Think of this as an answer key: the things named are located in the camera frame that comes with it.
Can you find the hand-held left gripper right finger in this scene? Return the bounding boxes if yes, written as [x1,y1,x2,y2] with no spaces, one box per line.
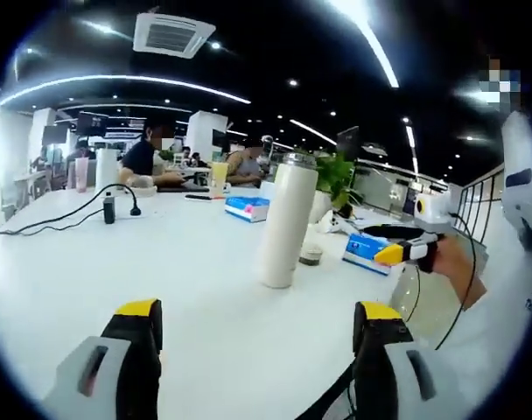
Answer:
[351,300,468,420]

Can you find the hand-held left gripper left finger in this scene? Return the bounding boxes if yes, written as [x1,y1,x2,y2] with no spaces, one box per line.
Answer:
[42,297,165,420]

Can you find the cream white water cup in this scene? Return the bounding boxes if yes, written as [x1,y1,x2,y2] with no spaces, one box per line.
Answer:
[257,152,319,290]

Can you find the yellow drink cup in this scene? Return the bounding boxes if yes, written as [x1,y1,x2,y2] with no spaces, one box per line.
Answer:
[208,160,230,198]

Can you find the pink cup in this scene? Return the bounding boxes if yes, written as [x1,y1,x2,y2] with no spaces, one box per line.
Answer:
[74,157,90,193]

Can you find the person's right hand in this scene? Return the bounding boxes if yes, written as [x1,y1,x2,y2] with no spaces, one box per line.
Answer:
[434,238,476,286]

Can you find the white papers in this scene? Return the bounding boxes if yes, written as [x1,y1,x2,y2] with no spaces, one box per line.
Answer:
[353,213,420,233]

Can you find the blue tissue pack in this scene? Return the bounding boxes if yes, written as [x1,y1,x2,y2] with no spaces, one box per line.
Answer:
[224,195,271,223]
[342,231,396,277]

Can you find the white black-spotted object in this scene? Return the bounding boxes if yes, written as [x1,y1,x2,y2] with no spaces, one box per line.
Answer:
[316,212,359,235]

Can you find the potted green plant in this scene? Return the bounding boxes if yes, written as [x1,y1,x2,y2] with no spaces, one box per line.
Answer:
[291,148,360,224]

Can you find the person's white shirt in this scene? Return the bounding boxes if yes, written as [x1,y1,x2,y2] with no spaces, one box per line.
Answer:
[423,283,532,395]

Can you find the hanging black monitor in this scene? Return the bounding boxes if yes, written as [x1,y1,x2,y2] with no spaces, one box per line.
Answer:
[337,125,361,163]

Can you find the white table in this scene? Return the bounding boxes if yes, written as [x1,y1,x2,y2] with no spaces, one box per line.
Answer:
[0,181,424,420]

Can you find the ceiling light strip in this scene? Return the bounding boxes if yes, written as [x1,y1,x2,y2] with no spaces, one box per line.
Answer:
[0,73,252,106]
[331,0,401,88]

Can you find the beige lidded bowl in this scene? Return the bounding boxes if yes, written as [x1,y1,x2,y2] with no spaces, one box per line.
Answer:
[129,174,158,198]

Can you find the black keyboard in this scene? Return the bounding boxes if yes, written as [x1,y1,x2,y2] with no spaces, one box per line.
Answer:
[156,181,210,193]

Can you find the dark hanging sign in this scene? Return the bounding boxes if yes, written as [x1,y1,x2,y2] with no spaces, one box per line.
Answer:
[76,112,109,135]

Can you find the ceiling air conditioner unit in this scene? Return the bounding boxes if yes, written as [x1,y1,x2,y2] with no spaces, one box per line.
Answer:
[133,12,217,59]

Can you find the thin black cable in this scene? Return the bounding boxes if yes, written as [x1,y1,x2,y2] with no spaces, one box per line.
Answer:
[399,264,421,325]

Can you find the black power cable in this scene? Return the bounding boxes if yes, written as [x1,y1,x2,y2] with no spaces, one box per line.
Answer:
[0,183,118,242]

